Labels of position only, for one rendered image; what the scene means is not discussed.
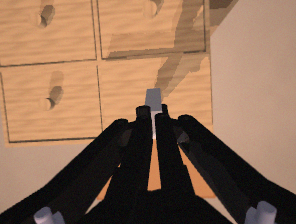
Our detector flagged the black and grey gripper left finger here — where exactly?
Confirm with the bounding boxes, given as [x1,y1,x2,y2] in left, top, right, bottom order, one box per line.
[0,88,155,224]

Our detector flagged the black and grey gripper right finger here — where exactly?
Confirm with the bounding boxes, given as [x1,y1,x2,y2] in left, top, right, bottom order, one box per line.
[153,88,296,224]

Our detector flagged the small wooden chest of drawers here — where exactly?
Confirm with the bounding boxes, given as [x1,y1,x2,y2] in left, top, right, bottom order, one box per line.
[0,0,214,148]

